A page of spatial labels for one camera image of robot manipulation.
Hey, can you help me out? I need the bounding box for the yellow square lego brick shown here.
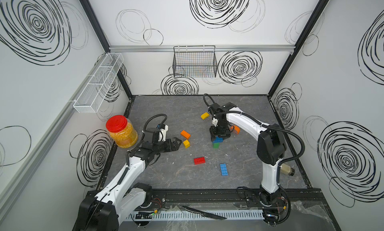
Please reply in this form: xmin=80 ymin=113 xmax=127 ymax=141
xmin=183 ymin=140 xmax=191 ymax=149

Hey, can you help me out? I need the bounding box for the dark blue lego brick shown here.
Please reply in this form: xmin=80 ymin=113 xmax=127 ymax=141
xmin=212 ymin=137 xmax=224 ymax=144

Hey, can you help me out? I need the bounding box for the plastic jar red lid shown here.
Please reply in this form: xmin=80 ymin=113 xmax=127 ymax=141
xmin=106 ymin=115 xmax=139 ymax=149

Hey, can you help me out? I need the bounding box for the orange round lego piece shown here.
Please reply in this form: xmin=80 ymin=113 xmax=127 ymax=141
xmin=232 ymin=125 xmax=240 ymax=135

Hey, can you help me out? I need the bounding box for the small glass jar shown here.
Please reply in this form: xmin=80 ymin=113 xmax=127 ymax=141
xmin=280 ymin=164 xmax=296 ymax=176

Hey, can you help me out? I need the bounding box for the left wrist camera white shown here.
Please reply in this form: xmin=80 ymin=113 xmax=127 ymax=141
xmin=159 ymin=124 xmax=169 ymax=142

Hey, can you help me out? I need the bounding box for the white slotted cable duct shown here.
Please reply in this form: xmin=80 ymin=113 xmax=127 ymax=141
xmin=126 ymin=210 xmax=265 ymax=222

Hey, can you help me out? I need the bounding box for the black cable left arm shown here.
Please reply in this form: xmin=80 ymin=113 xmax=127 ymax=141
xmin=141 ymin=114 xmax=168 ymax=134

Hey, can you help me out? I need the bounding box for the black wire basket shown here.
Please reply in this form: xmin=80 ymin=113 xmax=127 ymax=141
xmin=172 ymin=45 xmax=218 ymax=78

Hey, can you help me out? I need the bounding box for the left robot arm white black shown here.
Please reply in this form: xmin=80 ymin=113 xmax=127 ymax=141
xmin=74 ymin=137 xmax=182 ymax=231

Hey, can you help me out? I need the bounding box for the orange long lego brick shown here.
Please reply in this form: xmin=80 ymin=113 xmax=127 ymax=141
xmin=181 ymin=130 xmax=191 ymax=140

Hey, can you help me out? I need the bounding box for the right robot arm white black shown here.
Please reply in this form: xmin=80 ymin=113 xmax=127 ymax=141
xmin=210 ymin=108 xmax=286 ymax=207

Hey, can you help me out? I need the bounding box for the yellow curved lego brick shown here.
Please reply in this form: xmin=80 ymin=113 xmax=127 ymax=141
xmin=201 ymin=112 xmax=210 ymax=120

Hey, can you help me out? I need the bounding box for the white wire shelf basket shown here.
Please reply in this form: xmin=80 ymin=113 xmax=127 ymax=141
xmin=73 ymin=53 xmax=124 ymax=113

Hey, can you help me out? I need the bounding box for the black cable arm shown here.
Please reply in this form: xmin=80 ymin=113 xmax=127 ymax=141
xmin=203 ymin=94 xmax=306 ymax=167
xmin=141 ymin=114 xmax=168 ymax=134

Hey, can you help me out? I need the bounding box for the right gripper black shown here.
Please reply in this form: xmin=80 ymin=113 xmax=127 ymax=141
xmin=207 ymin=121 xmax=229 ymax=141

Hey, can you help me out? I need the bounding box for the light blue lego brick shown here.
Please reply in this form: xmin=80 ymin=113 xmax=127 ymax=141
xmin=220 ymin=163 xmax=229 ymax=176

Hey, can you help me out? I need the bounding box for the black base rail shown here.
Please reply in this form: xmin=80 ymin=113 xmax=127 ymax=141
xmin=123 ymin=183 xmax=325 ymax=209

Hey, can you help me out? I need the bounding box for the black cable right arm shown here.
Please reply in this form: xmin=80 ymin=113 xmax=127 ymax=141
xmin=203 ymin=94 xmax=306 ymax=167

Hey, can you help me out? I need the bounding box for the red flat lego brick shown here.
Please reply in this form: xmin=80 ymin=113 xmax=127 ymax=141
xmin=194 ymin=157 xmax=206 ymax=165

